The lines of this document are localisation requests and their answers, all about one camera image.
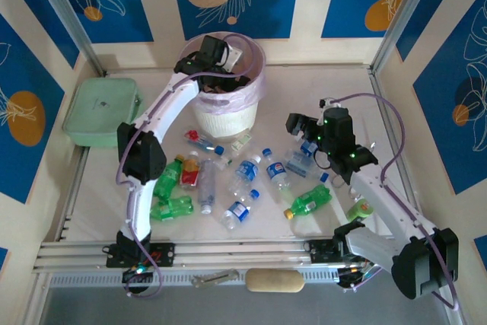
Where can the black controller board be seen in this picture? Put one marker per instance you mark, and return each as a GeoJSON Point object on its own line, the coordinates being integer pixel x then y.
{"type": "Point", "coordinates": [137, 271]}
{"type": "Point", "coordinates": [352, 277]}

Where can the green soda bottle yellow cap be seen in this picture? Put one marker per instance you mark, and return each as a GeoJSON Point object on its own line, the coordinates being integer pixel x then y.
{"type": "Point", "coordinates": [169, 178]}
{"type": "Point", "coordinates": [175, 207]}
{"type": "Point", "coordinates": [310, 199]}

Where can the flat metal bracket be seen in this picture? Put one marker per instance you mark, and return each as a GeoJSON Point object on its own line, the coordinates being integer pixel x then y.
{"type": "Point", "coordinates": [213, 279]}

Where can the white waste bin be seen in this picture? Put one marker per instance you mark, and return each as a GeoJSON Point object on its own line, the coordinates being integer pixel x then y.
{"type": "Point", "coordinates": [224, 119]}

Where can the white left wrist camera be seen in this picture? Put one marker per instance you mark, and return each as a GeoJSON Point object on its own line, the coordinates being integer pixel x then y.
{"type": "Point", "coordinates": [235, 56]}

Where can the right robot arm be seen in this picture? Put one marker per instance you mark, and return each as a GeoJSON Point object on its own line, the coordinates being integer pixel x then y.
{"type": "Point", "coordinates": [384, 199]}

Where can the blue label bottle white cap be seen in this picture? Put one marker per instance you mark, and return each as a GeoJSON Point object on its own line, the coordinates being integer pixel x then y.
{"type": "Point", "coordinates": [245, 171]}
{"type": "Point", "coordinates": [307, 148]}

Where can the aluminium front rail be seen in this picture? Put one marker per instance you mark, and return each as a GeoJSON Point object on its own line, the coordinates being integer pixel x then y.
{"type": "Point", "coordinates": [236, 254]}

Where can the mint green lunch box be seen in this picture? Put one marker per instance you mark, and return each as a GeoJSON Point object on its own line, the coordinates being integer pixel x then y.
{"type": "Point", "coordinates": [99, 112]}

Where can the aluminium back rail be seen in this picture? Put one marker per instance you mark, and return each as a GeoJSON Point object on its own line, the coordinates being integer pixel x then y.
{"type": "Point", "coordinates": [342, 67]}

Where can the crushed clear plastic bottle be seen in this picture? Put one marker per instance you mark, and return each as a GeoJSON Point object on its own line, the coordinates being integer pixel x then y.
{"type": "Point", "coordinates": [207, 184]}

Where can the aluminium frame post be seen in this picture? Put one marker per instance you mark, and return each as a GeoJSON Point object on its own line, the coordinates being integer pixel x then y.
{"type": "Point", "coordinates": [408, 9]}
{"type": "Point", "coordinates": [66, 9]}

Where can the green tape roll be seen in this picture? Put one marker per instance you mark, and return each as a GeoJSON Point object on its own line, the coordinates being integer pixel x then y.
{"type": "Point", "coordinates": [359, 211]}

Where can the pink plastic bin liner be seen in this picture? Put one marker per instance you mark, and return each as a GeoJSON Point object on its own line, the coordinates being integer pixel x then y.
{"type": "Point", "coordinates": [247, 102]}

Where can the clear bottle with red pieces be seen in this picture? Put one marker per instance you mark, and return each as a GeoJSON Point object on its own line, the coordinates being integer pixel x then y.
{"type": "Point", "coordinates": [203, 143]}

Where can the small clear bottle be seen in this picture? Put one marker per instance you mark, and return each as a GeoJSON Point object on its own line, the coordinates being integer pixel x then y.
{"type": "Point", "coordinates": [225, 161]}

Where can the red label bottle white cap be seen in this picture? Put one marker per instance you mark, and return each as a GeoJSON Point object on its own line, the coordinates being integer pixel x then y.
{"type": "Point", "coordinates": [190, 173]}

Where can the beige oval pad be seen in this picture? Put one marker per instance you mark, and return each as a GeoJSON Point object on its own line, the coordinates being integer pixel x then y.
{"type": "Point", "coordinates": [274, 281]}

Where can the pepsi bottle blue cap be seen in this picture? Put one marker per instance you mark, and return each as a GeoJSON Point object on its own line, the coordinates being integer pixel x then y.
{"type": "Point", "coordinates": [275, 171]}

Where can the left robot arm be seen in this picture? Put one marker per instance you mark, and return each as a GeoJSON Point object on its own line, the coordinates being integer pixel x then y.
{"type": "Point", "coordinates": [179, 100]}

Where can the small green white carton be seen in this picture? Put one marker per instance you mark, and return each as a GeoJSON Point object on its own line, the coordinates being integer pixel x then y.
{"type": "Point", "coordinates": [248, 138]}
{"type": "Point", "coordinates": [237, 147]}

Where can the aluminium side rail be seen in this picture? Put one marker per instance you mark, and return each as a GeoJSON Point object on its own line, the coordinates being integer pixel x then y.
{"type": "Point", "coordinates": [76, 188]}
{"type": "Point", "coordinates": [382, 104]}

